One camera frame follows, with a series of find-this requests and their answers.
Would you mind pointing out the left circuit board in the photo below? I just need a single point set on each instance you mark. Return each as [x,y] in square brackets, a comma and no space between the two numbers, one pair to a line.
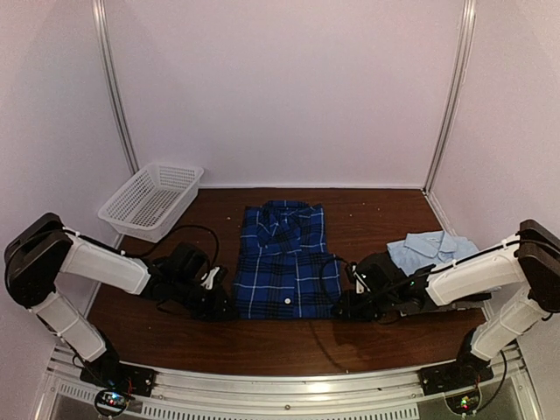
[109,403]

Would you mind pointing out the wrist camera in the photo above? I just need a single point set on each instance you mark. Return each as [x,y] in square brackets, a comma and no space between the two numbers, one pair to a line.
[214,277]
[355,278]

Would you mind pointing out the light blue folded shirt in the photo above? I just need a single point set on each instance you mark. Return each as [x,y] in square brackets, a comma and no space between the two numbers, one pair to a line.
[416,251]

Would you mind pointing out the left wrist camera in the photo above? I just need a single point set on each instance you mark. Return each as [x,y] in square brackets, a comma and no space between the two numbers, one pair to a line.
[214,277]

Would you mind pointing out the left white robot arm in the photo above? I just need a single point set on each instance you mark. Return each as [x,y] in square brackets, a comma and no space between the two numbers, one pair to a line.
[41,260]

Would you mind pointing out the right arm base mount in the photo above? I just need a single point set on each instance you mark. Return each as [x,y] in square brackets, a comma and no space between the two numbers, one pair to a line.
[467,370]

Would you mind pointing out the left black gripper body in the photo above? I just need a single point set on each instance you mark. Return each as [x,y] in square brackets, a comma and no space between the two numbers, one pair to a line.
[202,307]

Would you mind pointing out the right aluminium frame post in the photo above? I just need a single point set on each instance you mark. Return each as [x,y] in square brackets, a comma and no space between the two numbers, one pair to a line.
[463,52]

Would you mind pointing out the circuit board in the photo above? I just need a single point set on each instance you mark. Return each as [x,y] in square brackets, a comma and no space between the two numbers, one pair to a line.
[109,403]
[463,404]

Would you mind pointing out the left aluminium frame post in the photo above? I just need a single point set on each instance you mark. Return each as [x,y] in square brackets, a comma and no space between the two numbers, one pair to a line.
[101,26]

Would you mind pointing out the white plastic mesh basket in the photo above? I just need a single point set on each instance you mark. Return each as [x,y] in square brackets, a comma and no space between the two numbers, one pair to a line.
[150,203]

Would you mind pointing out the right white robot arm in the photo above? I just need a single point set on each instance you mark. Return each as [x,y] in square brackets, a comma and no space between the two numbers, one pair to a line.
[529,259]

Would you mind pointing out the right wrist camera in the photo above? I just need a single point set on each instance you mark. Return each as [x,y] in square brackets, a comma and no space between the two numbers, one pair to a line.
[355,278]

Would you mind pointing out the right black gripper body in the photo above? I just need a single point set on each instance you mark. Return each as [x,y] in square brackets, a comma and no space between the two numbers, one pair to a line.
[382,304]

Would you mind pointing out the blue plaid long sleeve shirt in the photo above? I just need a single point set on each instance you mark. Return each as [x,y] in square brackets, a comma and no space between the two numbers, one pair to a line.
[284,269]

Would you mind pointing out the aluminium frame post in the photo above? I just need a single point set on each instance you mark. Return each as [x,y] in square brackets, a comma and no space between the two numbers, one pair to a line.
[463,52]
[101,26]

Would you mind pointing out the right circuit board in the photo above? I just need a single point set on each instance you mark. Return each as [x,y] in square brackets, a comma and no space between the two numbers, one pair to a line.
[463,404]

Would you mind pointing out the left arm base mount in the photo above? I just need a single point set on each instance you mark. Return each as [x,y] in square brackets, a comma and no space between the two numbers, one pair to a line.
[107,371]

